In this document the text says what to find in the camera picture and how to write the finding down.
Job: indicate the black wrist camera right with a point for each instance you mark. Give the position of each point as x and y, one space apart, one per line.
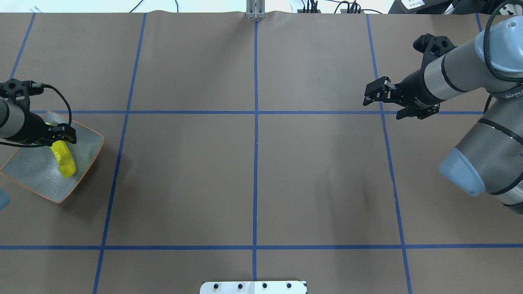
434 45

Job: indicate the grey square plate orange rim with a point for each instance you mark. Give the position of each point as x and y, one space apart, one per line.
36 169

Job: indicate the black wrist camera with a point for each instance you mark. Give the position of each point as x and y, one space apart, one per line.
434 45
13 88

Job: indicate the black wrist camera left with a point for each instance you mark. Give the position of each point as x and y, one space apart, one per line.
13 88

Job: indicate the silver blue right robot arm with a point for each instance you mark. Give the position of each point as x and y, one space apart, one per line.
489 157

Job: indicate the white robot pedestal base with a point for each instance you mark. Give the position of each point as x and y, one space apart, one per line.
254 287

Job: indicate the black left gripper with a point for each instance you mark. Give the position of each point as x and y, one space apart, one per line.
31 129

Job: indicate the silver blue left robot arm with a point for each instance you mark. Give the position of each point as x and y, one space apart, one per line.
12 120

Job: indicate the aluminium frame post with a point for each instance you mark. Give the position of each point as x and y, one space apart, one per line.
255 9

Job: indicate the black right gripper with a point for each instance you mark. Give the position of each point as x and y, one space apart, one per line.
413 90

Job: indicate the yellow banana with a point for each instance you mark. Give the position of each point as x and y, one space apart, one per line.
64 158

